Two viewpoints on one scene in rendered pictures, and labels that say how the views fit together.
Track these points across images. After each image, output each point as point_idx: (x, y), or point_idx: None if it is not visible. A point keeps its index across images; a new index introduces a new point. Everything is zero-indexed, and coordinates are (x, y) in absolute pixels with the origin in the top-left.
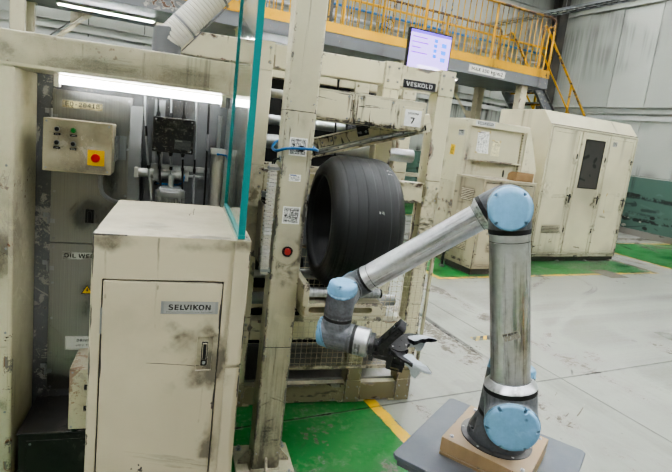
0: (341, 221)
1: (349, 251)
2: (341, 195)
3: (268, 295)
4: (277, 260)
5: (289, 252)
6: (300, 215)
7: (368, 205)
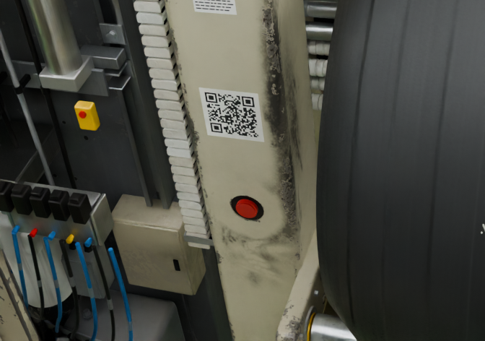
0: (327, 230)
1: (366, 327)
2: (332, 128)
3: (224, 295)
4: (223, 225)
5: (252, 212)
6: (263, 117)
7: (431, 195)
